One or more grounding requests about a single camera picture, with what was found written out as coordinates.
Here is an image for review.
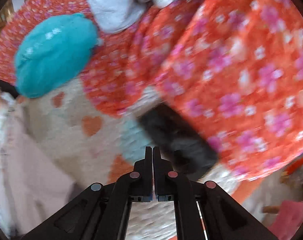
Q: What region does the pale pink garment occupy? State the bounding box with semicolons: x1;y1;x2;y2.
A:
0;91;76;237

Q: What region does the pink cloth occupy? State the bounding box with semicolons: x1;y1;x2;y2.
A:
268;200;303;240

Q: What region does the cream heart-pattern quilt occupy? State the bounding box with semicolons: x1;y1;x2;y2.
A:
24;79;302;226

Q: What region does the black cloth item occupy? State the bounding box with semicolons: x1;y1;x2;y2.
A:
138;103;218;181

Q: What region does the red floral blanket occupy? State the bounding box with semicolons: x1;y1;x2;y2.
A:
0;0;303;182

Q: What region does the teal folded garment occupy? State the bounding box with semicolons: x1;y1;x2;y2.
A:
13;13;102;98

